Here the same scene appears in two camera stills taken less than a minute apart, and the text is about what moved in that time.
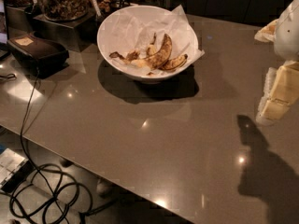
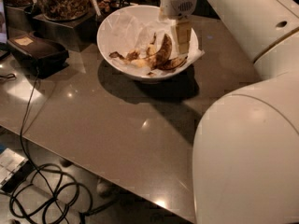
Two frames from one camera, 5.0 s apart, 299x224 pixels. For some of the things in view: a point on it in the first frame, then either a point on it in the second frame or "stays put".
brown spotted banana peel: (148, 60) stays put
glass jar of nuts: (63, 3) stays put
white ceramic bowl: (147, 43) stays put
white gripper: (288, 35) to (177, 4)
